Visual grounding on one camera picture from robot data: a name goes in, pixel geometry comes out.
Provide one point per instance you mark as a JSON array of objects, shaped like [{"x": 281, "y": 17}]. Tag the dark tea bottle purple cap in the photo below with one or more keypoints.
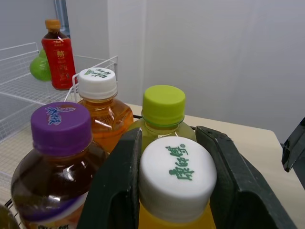
[{"x": 54, "y": 167}]

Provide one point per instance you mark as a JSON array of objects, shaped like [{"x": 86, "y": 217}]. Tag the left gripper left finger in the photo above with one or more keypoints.
[{"x": 112, "y": 190}]

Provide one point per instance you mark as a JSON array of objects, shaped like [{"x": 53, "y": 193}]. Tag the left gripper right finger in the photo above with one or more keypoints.
[{"x": 245, "y": 195}]

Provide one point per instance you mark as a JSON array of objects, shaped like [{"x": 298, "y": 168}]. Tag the red label bottle orange cap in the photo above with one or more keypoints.
[{"x": 60, "y": 64}]

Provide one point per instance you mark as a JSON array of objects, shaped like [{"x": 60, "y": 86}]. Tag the pale green bottle green cap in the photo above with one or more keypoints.
[{"x": 164, "y": 102}]

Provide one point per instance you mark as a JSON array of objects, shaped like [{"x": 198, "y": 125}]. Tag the green rounded toy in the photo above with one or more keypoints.
[{"x": 39, "y": 68}]

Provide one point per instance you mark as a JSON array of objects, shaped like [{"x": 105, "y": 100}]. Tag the yellow drink bottle white cap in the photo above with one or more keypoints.
[{"x": 176, "y": 171}]

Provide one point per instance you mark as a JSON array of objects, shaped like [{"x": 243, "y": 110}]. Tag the amber tea bottle white cap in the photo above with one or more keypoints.
[{"x": 107, "y": 117}]

